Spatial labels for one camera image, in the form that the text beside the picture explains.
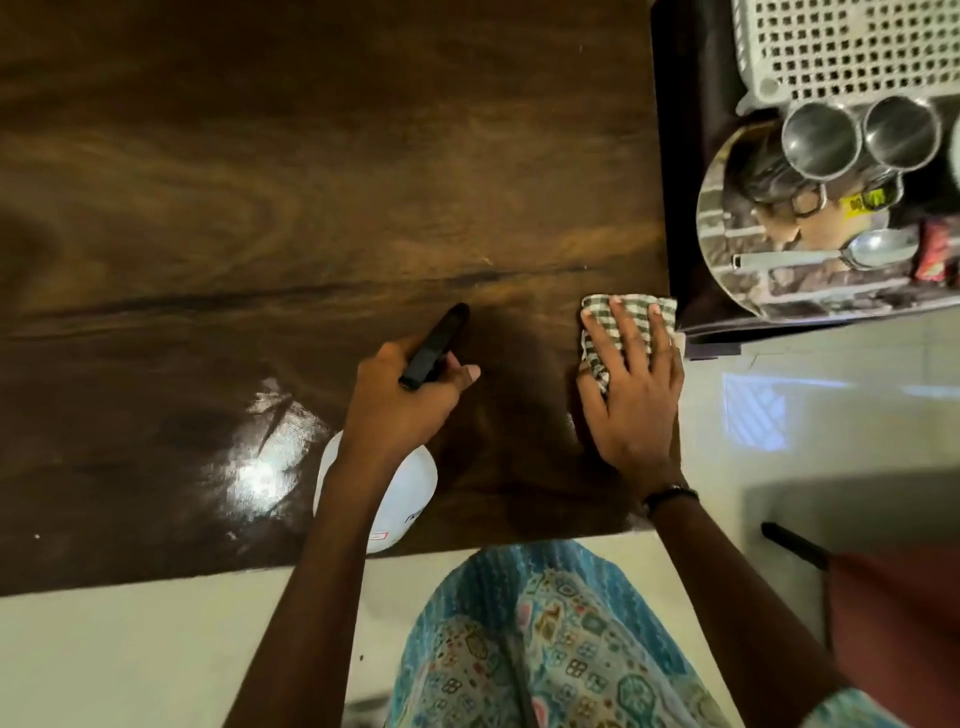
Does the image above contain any person's left hand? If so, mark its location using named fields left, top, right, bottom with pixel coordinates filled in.
left=339, top=336, right=482, bottom=472

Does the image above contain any person's right hand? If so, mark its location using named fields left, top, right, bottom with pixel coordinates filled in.
left=575, top=294, right=686, bottom=494

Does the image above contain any green checked cleaning cloth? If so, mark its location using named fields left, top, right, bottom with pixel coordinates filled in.
left=579, top=293, right=679, bottom=396

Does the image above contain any white spray bottle black nozzle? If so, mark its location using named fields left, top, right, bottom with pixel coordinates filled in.
left=312, top=302, right=472, bottom=555

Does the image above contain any person's left forearm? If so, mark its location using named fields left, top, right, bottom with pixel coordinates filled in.
left=223, top=448, right=425, bottom=728

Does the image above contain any person's right forearm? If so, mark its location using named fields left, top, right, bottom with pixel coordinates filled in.
left=643, top=489, right=856, bottom=728

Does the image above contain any black wristband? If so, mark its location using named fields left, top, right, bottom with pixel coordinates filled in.
left=641, top=484, right=701, bottom=519

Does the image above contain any round steel plate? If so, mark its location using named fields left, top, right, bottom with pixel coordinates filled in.
left=695, top=118, right=960, bottom=325

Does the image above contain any steel spoon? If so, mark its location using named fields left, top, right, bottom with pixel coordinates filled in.
left=731, top=226, right=921, bottom=273

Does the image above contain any blue patterned dress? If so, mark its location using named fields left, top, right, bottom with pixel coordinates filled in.
left=384, top=539, right=910, bottom=728

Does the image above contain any steel cup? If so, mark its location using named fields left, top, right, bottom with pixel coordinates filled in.
left=861, top=94, right=943, bottom=173
left=780, top=100, right=864, bottom=182

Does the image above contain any red snack packet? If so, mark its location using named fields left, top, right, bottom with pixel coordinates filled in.
left=912, top=216, right=959, bottom=285

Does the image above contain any red chair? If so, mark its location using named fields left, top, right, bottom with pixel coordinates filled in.
left=760, top=520, right=960, bottom=715

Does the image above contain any white plastic lattice basket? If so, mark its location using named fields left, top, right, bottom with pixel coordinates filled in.
left=730, top=0, right=960, bottom=118

